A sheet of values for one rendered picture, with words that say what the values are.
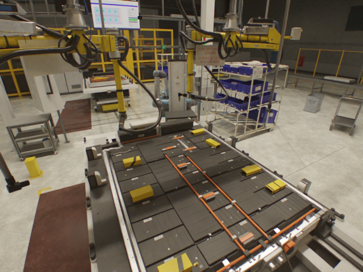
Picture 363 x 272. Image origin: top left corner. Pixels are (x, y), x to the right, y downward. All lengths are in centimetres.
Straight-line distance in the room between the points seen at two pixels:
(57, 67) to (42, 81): 241
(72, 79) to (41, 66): 893
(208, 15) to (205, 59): 354
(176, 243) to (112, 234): 46
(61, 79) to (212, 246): 1004
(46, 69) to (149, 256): 134
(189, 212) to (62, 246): 176
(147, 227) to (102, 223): 38
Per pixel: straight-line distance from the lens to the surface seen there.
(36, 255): 272
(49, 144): 450
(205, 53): 225
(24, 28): 155
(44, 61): 155
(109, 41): 174
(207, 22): 569
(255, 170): 166
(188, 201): 131
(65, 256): 254
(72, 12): 148
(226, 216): 127
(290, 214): 143
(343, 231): 176
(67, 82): 1049
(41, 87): 398
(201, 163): 168
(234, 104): 431
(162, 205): 130
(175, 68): 349
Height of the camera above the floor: 195
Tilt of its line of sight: 26 degrees down
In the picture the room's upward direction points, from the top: straight up
